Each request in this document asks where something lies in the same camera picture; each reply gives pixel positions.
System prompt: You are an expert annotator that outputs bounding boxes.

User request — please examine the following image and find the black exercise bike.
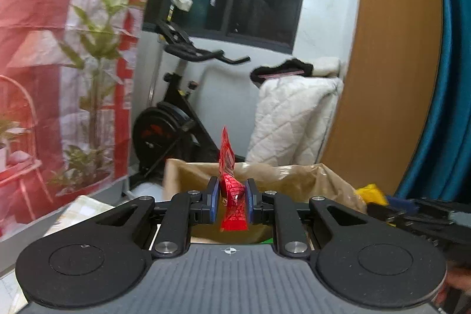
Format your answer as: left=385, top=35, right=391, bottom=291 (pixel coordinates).
left=123, top=20, right=251, bottom=190

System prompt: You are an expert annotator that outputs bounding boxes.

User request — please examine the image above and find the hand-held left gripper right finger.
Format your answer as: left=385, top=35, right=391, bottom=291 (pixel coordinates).
left=245, top=179, right=379, bottom=259

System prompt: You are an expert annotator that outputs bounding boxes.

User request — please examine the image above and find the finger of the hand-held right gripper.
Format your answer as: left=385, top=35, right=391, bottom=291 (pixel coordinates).
left=367, top=199, right=416, bottom=228

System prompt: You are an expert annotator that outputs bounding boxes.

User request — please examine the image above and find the wooden door panel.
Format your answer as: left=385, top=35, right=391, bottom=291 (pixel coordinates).
left=321, top=0, right=444, bottom=194

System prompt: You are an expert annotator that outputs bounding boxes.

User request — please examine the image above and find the yellow snack packet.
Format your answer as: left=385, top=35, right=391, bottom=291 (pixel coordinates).
left=355, top=184, right=389, bottom=207

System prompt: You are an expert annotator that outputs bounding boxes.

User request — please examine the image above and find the white quilted blanket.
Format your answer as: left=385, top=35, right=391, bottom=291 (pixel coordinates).
left=245, top=57, right=344, bottom=166

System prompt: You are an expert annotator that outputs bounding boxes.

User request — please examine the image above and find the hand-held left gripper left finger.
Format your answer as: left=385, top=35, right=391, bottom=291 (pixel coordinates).
left=88, top=177, right=221, bottom=259

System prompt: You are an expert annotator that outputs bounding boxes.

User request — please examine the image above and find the teal curtain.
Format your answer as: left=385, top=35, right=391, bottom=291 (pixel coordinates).
left=394, top=0, right=471, bottom=204

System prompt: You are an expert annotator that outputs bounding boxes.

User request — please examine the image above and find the checked tablecloth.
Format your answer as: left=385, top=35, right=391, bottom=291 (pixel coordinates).
left=0, top=194, right=162, bottom=314

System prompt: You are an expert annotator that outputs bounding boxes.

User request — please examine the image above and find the red snack packet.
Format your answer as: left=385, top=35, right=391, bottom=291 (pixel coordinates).
left=218, top=126, right=248, bottom=232

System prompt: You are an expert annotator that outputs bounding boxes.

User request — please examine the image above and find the brown cardboard box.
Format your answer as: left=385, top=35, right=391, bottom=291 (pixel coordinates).
left=162, top=159, right=369, bottom=245

